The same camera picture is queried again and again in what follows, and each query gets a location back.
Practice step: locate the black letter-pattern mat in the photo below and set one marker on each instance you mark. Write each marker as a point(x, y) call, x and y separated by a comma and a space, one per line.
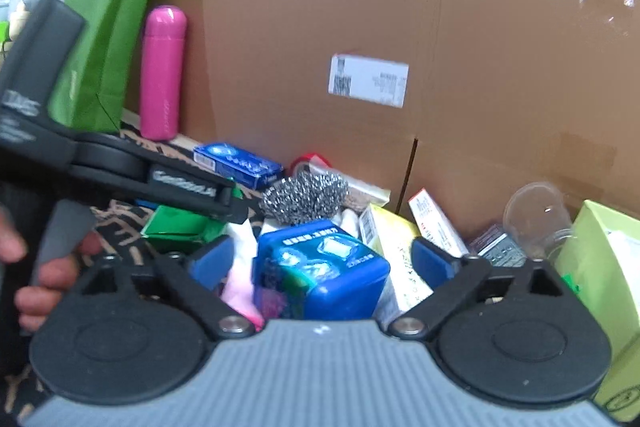
point(120, 229)

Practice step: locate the silver dark green box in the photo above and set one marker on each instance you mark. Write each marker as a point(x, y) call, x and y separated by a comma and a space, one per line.
point(498, 247)

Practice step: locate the white red medicine box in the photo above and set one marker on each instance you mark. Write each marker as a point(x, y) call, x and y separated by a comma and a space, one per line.
point(434, 225)

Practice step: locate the long white medicine box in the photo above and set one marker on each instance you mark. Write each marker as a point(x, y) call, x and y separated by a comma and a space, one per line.
point(391, 237)

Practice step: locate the pink thermos bottle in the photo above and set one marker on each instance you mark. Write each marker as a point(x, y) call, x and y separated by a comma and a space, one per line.
point(162, 53)

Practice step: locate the white shipping label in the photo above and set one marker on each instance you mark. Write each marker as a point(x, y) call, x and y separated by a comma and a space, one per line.
point(368, 79)

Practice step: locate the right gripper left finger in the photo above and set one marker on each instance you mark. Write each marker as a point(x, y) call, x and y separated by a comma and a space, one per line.
point(192, 281)

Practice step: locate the red tape roll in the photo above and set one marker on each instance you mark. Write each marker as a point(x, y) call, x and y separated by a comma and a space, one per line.
point(304, 162)

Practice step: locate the dark green small box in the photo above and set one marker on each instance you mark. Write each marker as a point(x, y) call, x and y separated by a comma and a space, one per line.
point(184, 221)

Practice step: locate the pink flamingo toy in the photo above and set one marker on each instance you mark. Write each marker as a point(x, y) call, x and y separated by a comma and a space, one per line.
point(238, 292)

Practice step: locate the blue box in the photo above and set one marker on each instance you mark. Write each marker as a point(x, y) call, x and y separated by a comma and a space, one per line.
point(245, 168)

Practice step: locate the steel wool scrubber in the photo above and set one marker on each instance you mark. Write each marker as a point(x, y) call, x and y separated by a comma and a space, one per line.
point(304, 198)

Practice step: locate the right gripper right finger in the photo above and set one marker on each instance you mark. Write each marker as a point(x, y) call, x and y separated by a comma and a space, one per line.
point(454, 282)

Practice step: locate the clear plastic cup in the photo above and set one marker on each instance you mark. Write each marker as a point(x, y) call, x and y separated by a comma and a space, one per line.
point(533, 212)

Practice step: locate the person's left hand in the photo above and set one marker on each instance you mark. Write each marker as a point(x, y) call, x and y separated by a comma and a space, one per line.
point(35, 303)

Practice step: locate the large brown cardboard box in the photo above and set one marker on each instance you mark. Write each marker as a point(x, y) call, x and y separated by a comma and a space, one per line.
point(500, 93)

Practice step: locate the light green open box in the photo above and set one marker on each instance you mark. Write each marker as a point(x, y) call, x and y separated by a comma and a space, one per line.
point(601, 262)

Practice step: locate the green tote bag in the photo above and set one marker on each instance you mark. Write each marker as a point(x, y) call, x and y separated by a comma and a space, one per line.
point(91, 89)

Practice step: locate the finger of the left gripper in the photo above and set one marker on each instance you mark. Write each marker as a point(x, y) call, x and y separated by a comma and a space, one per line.
point(174, 183)

